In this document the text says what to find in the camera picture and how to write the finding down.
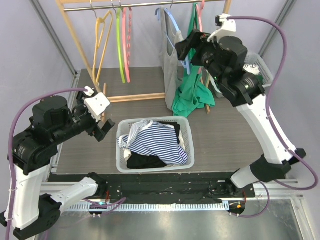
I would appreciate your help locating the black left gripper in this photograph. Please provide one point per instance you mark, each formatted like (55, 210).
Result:
(101, 133)

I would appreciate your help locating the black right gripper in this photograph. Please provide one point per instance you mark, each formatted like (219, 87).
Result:
(194, 46)

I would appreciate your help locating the blue hanger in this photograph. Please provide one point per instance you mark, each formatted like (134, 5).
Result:
(172, 27)

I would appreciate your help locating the grey tank top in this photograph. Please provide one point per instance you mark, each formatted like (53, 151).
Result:
(169, 63)

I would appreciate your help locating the black tank top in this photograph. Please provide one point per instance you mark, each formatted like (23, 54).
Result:
(137, 161)

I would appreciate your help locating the blue white striped tank top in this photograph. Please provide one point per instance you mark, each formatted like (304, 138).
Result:
(152, 138)

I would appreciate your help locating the lime green hanger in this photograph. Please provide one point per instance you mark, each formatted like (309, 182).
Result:
(119, 48)

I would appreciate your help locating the yellow velvet hanger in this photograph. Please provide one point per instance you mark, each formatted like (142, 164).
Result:
(100, 27)

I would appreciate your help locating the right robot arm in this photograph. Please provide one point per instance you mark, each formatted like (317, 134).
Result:
(224, 59)

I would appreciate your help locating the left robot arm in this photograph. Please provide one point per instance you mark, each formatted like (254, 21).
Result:
(29, 212)

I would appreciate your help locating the pink hanger with green top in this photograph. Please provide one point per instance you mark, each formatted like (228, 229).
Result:
(199, 10)

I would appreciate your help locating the green tank top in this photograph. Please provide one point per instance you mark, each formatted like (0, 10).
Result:
(192, 93)

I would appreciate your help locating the white perforated front basket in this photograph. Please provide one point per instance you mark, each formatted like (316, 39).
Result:
(124, 127)

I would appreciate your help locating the white perforated basket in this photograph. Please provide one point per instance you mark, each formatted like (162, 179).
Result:
(260, 70)
(124, 127)

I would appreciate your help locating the white perforated back basket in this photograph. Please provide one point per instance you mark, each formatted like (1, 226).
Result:
(260, 70)

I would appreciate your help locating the folded white garment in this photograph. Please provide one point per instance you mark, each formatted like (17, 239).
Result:
(252, 68)

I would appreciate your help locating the wooden clothes rack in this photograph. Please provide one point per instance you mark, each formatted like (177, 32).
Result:
(182, 67)

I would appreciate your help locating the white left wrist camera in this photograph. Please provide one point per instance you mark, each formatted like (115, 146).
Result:
(97, 103)

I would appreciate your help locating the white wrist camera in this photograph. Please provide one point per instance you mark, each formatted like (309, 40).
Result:
(226, 28)
(97, 103)

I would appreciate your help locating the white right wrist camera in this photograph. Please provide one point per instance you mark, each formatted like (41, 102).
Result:
(226, 28)

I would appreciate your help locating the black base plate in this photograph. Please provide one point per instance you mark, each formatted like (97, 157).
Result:
(175, 188)

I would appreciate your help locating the white slotted cable duct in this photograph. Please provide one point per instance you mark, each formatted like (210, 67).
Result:
(86, 206)

